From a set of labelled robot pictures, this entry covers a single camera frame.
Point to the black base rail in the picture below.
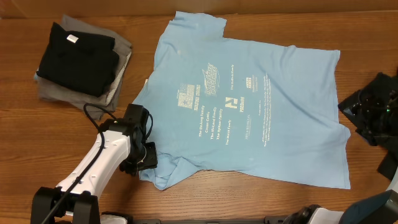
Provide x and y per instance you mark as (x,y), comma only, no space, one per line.
(211,220)

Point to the folded grey garment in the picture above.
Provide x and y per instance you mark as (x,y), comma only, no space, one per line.
(51,91)

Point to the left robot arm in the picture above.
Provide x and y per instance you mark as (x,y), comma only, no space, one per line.
(121,143)

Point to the folded black garment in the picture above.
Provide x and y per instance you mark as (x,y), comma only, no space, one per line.
(79,61)

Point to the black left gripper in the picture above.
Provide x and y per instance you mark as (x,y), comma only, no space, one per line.
(150,162)

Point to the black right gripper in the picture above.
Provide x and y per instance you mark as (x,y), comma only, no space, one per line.
(363,109)

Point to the light blue printed t-shirt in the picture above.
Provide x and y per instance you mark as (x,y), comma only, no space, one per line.
(238,105)

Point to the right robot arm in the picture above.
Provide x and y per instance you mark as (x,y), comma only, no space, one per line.
(381,208)

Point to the dark navy garment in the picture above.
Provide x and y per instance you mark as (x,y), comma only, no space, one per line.
(383,84)

